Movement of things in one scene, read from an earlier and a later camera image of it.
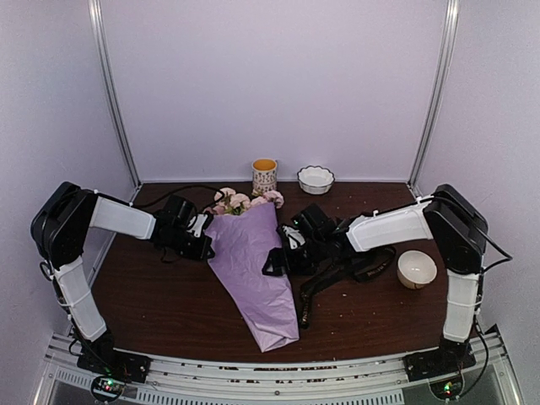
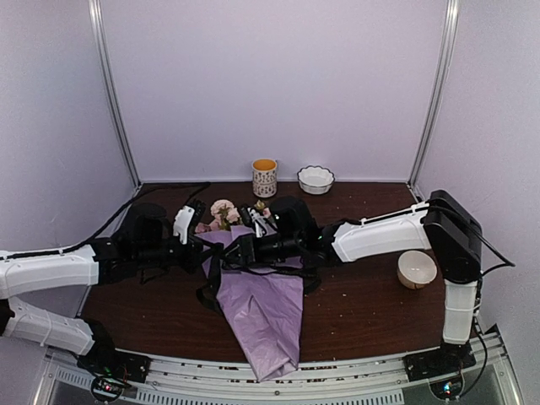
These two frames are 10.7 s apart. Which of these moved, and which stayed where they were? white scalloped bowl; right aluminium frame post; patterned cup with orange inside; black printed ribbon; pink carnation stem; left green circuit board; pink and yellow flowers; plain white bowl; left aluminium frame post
Moved: pink carnation stem; black printed ribbon; pink and yellow flowers
Stayed: plain white bowl; patterned cup with orange inside; left green circuit board; white scalloped bowl; right aluminium frame post; left aluminium frame post
